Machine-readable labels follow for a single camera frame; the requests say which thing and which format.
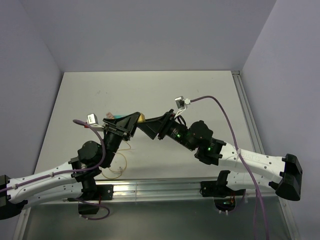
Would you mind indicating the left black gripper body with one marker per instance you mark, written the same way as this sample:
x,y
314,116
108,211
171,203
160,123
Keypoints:
x,y
114,138

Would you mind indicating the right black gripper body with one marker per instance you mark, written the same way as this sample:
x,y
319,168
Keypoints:
x,y
176,131

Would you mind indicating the yellow cube block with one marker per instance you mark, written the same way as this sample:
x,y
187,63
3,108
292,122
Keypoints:
x,y
141,118

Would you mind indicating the teal triangular power strip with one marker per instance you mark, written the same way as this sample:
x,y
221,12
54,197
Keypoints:
x,y
119,116

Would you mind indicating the pink usb charger plug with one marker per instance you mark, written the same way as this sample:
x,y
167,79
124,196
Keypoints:
x,y
109,115

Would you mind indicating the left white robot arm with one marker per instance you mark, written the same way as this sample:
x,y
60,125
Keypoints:
x,y
74,178

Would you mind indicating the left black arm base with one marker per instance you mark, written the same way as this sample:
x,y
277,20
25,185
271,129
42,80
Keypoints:
x,y
88,206

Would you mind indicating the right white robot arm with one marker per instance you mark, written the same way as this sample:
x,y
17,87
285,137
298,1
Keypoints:
x,y
240,169

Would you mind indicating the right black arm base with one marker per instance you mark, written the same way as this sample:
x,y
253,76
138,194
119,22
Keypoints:
x,y
226,200

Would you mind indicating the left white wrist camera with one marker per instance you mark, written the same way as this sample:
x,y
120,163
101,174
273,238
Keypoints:
x,y
92,120

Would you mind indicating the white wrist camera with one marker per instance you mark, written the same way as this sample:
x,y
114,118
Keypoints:
x,y
182,104
92,120

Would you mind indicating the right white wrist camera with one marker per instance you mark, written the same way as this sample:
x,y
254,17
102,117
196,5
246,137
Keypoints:
x,y
182,104

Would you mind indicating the aluminium rail frame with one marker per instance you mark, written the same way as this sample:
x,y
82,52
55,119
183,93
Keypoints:
x,y
158,197

